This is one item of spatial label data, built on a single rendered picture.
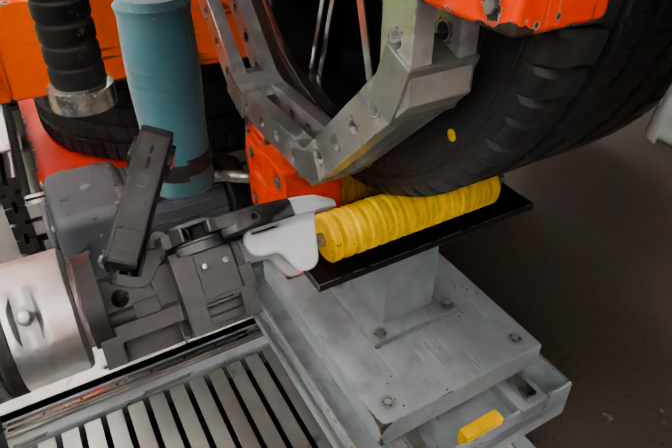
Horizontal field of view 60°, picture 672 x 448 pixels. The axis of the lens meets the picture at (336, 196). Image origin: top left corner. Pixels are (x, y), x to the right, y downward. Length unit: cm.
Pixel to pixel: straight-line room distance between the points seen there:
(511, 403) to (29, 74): 92
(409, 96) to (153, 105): 39
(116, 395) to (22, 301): 73
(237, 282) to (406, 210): 30
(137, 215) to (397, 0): 24
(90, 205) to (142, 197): 53
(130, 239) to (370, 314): 58
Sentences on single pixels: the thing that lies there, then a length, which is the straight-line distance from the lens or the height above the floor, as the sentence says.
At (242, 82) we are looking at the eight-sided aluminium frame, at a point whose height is 62.
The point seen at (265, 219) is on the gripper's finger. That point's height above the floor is 66.
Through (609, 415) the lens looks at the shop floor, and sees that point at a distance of 123.
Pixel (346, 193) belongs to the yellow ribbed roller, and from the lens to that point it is 78.
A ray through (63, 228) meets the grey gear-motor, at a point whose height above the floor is 39.
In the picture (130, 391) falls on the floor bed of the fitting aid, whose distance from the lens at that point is 114.
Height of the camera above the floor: 92
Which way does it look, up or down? 34 degrees down
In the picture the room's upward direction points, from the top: straight up
